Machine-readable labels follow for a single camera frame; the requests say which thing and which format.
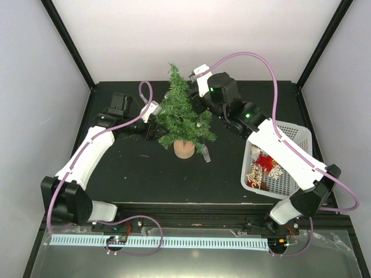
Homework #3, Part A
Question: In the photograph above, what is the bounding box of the small green christmas tree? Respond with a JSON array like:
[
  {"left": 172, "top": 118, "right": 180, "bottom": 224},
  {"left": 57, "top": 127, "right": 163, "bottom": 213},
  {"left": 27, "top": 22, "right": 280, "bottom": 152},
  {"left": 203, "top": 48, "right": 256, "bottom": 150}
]
[{"left": 157, "top": 64, "right": 216, "bottom": 153}]

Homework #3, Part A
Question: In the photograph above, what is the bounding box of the white bulb light string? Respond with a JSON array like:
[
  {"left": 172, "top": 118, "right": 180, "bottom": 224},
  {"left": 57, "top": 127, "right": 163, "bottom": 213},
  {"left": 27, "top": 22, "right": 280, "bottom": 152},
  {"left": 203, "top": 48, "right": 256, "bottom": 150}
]
[{"left": 163, "top": 92, "right": 209, "bottom": 145}]

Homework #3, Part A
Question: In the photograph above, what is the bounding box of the red star ornament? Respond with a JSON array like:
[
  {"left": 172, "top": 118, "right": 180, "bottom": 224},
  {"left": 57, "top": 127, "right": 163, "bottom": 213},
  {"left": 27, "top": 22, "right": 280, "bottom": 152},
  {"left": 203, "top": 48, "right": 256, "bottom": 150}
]
[{"left": 255, "top": 154, "right": 275, "bottom": 172}]

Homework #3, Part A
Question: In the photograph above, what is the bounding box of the white perforated plastic basket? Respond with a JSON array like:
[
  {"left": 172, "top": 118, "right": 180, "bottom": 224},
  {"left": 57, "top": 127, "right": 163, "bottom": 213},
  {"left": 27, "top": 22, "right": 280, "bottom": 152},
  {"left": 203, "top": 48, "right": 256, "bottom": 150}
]
[{"left": 241, "top": 120, "right": 313, "bottom": 200}]

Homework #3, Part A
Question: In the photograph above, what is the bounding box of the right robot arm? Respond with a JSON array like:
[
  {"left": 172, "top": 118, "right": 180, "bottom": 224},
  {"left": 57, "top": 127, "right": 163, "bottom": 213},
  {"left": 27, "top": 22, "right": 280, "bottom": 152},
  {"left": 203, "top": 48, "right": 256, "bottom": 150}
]
[{"left": 188, "top": 71, "right": 341, "bottom": 233}]

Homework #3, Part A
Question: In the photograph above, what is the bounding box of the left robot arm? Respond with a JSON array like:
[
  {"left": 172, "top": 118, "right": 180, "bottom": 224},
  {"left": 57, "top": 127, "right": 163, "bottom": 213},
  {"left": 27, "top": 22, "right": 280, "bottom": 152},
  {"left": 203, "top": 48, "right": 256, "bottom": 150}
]
[{"left": 41, "top": 93, "right": 166, "bottom": 231}]

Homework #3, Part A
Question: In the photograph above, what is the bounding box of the round wooden tree base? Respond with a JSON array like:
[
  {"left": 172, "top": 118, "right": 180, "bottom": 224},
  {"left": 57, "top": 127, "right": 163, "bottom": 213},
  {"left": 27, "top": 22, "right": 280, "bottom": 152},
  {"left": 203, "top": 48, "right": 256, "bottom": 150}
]
[{"left": 173, "top": 140, "right": 195, "bottom": 159}]

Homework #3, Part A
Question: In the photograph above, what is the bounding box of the gold merry christmas sign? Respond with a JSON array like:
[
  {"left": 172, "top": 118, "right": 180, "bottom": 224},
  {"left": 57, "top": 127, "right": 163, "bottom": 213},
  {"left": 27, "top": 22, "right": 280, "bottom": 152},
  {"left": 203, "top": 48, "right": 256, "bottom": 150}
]
[{"left": 246, "top": 164, "right": 263, "bottom": 189}]

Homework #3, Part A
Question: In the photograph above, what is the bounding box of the white snowflake ornament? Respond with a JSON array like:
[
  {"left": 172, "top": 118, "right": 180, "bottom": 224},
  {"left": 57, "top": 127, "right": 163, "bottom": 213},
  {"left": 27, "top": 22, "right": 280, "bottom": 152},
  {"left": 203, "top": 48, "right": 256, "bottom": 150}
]
[{"left": 268, "top": 165, "right": 283, "bottom": 180}]

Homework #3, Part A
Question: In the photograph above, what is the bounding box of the brown pine cone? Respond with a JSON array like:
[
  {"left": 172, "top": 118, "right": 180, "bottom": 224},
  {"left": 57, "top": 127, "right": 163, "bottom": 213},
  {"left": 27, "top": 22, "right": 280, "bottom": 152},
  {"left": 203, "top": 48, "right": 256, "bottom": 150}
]
[{"left": 260, "top": 184, "right": 270, "bottom": 191}]

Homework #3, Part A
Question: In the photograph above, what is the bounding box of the left controller circuit board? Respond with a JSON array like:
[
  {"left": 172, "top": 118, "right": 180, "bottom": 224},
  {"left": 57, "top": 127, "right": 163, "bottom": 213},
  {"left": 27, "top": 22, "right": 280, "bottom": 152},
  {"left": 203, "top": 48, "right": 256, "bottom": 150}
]
[{"left": 106, "top": 235, "right": 128, "bottom": 245}]

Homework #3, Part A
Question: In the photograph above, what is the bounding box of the controller circuit board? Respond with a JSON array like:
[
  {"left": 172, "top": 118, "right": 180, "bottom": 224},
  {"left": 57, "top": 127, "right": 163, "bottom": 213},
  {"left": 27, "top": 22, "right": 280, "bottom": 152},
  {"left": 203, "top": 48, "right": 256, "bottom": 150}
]
[
  {"left": 106, "top": 235, "right": 128, "bottom": 245},
  {"left": 268, "top": 236, "right": 299, "bottom": 247}
]

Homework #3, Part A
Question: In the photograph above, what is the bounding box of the right controller circuit board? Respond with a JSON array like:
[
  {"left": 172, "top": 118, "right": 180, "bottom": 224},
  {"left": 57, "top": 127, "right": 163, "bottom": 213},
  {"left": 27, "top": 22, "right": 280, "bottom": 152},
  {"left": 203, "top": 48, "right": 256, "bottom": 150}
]
[{"left": 268, "top": 236, "right": 299, "bottom": 247}]

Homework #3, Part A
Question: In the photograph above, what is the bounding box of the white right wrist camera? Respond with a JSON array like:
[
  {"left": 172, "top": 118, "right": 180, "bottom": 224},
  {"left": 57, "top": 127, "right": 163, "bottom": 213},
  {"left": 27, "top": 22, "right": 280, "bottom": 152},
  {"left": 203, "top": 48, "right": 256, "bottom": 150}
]
[{"left": 190, "top": 64, "right": 213, "bottom": 97}]

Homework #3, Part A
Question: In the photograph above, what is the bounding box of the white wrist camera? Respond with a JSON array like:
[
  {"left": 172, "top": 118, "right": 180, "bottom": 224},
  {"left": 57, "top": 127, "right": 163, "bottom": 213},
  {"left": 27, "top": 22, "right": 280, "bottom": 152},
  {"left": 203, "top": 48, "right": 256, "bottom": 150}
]
[
  {"left": 141, "top": 101, "right": 162, "bottom": 123},
  {"left": 190, "top": 64, "right": 213, "bottom": 97}
]

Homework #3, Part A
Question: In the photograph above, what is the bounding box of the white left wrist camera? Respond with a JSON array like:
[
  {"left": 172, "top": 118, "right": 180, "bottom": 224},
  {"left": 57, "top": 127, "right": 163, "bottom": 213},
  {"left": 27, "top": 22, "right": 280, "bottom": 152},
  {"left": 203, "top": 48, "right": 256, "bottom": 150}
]
[{"left": 141, "top": 101, "right": 162, "bottom": 123}]

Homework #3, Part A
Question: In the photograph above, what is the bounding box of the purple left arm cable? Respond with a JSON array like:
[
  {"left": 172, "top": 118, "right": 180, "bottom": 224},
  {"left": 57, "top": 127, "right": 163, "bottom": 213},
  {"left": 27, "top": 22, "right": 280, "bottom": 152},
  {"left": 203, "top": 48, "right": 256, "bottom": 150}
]
[{"left": 46, "top": 80, "right": 154, "bottom": 234}]

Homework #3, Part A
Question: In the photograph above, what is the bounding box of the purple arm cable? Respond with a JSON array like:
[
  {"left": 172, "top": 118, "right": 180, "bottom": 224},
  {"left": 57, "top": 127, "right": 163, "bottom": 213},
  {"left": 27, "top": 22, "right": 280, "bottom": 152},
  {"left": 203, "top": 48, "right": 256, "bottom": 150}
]
[
  {"left": 46, "top": 80, "right": 154, "bottom": 234},
  {"left": 202, "top": 52, "right": 360, "bottom": 213}
]

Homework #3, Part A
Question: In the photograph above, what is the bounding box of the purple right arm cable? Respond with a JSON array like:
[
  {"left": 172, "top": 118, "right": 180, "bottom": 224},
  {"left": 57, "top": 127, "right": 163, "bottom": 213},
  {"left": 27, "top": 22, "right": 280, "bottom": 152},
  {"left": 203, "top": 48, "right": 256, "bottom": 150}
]
[{"left": 202, "top": 52, "right": 360, "bottom": 213}]

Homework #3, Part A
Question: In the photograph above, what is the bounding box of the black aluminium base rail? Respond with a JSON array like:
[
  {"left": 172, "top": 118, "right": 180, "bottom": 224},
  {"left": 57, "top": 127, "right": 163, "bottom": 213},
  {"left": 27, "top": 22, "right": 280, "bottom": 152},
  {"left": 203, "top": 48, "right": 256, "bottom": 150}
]
[{"left": 43, "top": 202, "right": 351, "bottom": 235}]

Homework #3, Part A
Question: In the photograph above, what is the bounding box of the white slotted cable duct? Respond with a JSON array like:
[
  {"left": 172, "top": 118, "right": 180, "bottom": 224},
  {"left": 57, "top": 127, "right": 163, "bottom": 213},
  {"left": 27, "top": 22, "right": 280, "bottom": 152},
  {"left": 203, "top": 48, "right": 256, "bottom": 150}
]
[{"left": 49, "top": 235, "right": 269, "bottom": 251}]

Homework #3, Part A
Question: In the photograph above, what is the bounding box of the left black frame post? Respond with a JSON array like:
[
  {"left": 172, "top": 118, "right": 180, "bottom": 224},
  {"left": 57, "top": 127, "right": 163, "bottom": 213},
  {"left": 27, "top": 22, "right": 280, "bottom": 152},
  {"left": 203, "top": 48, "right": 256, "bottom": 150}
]
[{"left": 41, "top": 0, "right": 95, "bottom": 89}]

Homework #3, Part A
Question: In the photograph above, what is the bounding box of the black frame post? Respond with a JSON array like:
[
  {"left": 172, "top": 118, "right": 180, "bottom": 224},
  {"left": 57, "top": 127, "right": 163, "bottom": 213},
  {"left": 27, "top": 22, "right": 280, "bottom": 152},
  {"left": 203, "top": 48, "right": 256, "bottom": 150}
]
[
  {"left": 296, "top": 0, "right": 353, "bottom": 89},
  {"left": 41, "top": 0, "right": 95, "bottom": 89}
]

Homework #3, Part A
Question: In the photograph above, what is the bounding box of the right black frame post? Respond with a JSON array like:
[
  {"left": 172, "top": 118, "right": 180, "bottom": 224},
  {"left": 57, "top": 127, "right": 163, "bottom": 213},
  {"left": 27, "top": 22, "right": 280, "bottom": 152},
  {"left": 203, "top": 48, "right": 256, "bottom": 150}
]
[{"left": 296, "top": 0, "right": 353, "bottom": 89}]

